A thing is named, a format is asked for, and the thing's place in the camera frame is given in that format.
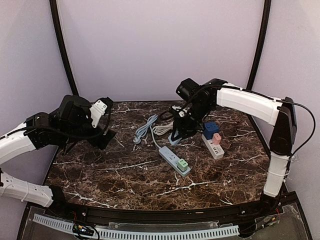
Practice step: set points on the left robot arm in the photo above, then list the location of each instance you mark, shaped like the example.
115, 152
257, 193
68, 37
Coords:
37, 132

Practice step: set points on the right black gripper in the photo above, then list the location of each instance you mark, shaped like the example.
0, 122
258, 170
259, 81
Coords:
185, 122

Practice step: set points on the light blue cube charger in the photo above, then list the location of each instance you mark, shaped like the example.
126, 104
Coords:
173, 142

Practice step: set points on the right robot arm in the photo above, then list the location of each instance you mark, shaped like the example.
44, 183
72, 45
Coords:
279, 113

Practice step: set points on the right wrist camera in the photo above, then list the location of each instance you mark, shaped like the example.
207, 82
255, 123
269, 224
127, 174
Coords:
187, 89

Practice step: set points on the green cube charger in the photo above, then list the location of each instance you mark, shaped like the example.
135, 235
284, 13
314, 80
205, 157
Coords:
182, 165

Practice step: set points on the light blue power strip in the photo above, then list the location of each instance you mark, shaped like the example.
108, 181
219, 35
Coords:
171, 158

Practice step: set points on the left black frame post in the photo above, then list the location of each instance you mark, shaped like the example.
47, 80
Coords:
62, 47

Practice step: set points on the white power strip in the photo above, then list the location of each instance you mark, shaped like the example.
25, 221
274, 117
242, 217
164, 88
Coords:
216, 150

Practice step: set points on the dark blue cube plug adapter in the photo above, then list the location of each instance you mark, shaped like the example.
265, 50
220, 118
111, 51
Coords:
210, 128

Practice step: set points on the black frame post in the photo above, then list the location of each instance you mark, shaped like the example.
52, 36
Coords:
260, 43
62, 47

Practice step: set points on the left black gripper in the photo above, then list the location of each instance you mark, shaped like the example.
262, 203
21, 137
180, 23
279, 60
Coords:
100, 139

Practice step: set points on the pink cube charger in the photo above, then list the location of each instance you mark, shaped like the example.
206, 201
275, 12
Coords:
216, 138

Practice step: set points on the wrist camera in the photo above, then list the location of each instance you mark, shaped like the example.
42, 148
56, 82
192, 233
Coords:
74, 110
187, 89

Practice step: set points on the black front rail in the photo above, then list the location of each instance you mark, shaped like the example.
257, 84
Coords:
237, 214

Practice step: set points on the white slotted cable duct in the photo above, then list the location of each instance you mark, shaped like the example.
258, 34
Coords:
115, 234

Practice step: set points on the right black frame post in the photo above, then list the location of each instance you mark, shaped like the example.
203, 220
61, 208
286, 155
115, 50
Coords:
260, 43

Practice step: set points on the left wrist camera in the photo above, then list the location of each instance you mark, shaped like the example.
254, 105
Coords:
74, 110

